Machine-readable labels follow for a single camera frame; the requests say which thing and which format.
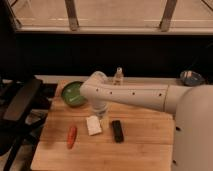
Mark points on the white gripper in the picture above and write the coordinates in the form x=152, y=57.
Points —
x=99, y=108

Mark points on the white sponge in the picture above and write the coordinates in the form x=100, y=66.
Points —
x=93, y=125

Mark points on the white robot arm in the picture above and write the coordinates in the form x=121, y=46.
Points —
x=192, y=108

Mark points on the green ceramic bowl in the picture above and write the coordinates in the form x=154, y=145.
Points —
x=71, y=94

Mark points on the black rectangular bar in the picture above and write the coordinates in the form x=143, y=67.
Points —
x=118, y=132

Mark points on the clear glass bottle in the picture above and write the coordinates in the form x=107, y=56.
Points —
x=118, y=77

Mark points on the orange carrot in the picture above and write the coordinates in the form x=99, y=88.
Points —
x=72, y=133

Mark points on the black office chair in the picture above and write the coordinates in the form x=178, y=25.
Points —
x=13, y=127

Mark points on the blue round plate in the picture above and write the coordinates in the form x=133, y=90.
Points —
x=191, y=78

